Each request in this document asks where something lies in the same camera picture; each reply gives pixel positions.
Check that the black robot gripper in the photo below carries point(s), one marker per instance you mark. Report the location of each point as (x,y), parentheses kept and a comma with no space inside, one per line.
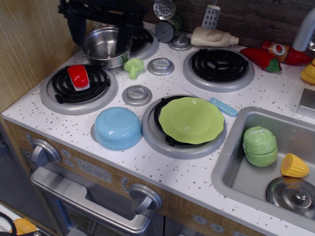
(127,15)

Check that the red and white toy sushi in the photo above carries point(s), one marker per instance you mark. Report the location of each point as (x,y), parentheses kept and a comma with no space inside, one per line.
(79,77)

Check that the green plastic plate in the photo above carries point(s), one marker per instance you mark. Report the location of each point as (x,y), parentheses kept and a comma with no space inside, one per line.
(191,120)

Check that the stainless steel pot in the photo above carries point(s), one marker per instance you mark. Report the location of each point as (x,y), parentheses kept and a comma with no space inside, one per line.
(99,47)

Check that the green toy broccoli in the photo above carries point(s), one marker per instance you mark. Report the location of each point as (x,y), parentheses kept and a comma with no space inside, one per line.
(133,66)

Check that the front left black burner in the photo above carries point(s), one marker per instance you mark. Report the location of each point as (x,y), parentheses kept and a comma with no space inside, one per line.
(98,79)

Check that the silver toy can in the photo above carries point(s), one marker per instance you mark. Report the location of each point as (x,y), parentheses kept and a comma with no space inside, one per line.
(167,29)

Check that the hanging silver skimmer ladle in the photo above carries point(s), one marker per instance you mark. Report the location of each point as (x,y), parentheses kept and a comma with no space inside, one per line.
(164,9)

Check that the silver stovetop knob middle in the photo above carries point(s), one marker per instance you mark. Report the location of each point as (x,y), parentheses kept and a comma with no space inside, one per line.
(161,67)

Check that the silver stovetop knob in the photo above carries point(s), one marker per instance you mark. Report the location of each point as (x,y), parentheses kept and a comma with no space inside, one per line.
(137,95)
(161,67)
(180,42)

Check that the silver stovetop knob front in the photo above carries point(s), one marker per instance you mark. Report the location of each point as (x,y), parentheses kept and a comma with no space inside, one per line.
(137,95)

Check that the silver stovetop knob back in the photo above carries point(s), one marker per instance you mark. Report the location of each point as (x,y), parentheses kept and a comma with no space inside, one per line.
(180,42)

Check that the front right black burner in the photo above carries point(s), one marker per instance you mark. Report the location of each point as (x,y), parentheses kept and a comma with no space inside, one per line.
(160,110)

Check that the cream toy mayonnaise bottle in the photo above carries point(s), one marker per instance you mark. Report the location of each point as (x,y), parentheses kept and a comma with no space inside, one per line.
(213,38)

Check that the light blue plastic bowl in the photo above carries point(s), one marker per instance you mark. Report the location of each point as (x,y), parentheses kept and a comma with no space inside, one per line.
(117,128)

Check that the hanging silver spatula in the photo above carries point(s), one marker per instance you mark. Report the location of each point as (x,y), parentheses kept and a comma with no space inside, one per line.
(211,16)

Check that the back right black burner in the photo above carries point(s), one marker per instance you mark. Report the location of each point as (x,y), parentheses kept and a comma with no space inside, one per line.
(219,65)

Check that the left silver oven knob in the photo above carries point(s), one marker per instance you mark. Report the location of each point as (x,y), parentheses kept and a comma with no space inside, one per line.
(44,153)

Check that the silver oven knob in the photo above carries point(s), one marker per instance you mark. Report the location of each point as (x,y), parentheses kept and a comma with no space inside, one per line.
(145,201)
(44,153)

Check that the red toy chili pepper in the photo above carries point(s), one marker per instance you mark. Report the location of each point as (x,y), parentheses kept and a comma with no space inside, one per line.
(263,59)

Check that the right silver oven knob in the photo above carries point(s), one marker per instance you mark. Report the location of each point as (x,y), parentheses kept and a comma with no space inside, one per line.
(145,201)

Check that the red toy ketchup bottle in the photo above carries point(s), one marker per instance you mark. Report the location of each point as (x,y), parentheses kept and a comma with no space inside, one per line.
(285,54)

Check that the stainless steel sink basin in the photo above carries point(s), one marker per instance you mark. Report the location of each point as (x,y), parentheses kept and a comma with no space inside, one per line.
(235,177)

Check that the green toy cabbage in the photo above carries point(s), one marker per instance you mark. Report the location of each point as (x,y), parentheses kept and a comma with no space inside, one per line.
(260,146)

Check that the silver faucet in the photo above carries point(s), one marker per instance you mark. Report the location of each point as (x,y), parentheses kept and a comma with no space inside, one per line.
(305,37)

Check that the yellow toy item right edge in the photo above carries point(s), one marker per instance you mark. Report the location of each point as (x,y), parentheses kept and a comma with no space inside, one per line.
(308,73)

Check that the yellow object bottom left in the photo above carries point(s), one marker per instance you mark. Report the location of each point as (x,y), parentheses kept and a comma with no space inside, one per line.
(24,226)

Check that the yellow toy corn cob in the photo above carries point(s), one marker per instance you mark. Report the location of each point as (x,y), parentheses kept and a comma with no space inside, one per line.
(293,166)

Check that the steel pot lid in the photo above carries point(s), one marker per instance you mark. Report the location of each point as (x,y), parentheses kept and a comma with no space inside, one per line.
(293,194)

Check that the blue handled toy knife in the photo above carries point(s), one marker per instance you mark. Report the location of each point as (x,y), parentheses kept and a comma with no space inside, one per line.
(224,108)

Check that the silver oven door handle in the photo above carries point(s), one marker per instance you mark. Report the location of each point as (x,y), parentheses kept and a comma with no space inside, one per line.
(84,215)

